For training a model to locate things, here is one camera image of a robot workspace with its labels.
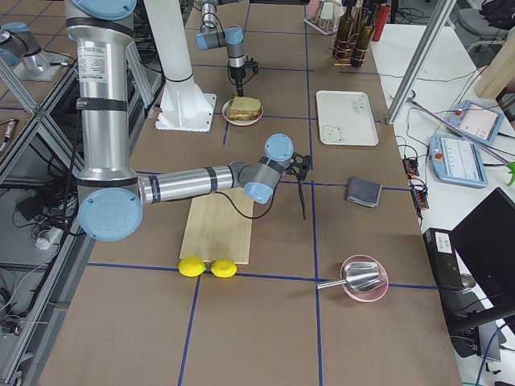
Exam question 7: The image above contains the dark wine bottle middle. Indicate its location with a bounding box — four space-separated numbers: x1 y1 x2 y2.
350 22 374 68

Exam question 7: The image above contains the pink bowl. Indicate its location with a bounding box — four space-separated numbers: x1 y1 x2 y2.
340 254 389 302

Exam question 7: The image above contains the blue teach pendant far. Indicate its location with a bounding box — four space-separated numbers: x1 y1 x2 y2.
447 100 504 146

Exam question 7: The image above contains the white round plate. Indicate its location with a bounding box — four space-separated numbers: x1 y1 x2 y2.
222 98 263 126

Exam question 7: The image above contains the dark wine bottle front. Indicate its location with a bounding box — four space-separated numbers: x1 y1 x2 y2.
333 0 356 61

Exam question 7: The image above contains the blue teach pendant near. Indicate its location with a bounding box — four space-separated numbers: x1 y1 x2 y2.
429 134 488 188

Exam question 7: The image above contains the dark wine bottle back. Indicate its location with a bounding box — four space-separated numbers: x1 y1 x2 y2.
362 0 381 27

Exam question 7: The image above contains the copper wire bottle rack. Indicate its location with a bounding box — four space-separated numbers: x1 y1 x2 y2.
332 34 369 68

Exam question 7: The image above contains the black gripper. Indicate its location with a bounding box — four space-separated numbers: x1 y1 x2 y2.
286 152 311 177
229 58 258 97

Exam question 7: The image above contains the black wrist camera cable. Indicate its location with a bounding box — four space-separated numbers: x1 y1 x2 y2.
219 154 313 221

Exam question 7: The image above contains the green tipped metal stick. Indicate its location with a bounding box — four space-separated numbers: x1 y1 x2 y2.
406 97 514 187

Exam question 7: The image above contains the yellow lemon half right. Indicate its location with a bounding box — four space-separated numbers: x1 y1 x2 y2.
211 260 237 278

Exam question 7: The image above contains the wooden cutting board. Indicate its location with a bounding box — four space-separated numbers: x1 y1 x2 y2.
179 188 253 265

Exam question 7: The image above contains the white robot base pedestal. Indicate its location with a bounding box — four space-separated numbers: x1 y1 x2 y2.
144 0 216 133

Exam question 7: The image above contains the aluminium frame post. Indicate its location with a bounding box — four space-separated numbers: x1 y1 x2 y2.
385 0 457 125

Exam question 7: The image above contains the red cylinder bottle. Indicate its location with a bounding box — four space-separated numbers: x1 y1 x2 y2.
372 3 391 42

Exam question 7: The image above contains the blue teach pendant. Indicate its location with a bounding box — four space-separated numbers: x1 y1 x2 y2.
429 134 488 188
447 100 504 146

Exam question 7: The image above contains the pink cup large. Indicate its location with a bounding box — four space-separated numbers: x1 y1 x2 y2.
307 0 322 17

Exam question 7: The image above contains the grey folded cloth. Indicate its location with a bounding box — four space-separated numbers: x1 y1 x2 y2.
345 176 383 207

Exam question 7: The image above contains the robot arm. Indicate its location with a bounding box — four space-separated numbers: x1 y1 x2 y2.
65 1 311 241
196 0 258 97

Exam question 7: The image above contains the cream bear tray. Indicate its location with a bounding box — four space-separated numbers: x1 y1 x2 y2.
315 90 379 146

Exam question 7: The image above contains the dark wine bottle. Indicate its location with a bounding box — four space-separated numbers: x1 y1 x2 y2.
333 0 356 61
362 0 381 27
350 22 374 68

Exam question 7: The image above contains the bread slice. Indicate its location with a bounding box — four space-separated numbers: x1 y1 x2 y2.
228 96 262 115
228 112 261 121

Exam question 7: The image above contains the metal scoop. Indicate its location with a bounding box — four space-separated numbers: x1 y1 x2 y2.
317 261 384 293

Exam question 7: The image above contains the black monitor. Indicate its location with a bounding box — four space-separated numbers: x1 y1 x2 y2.
448 187 514 334

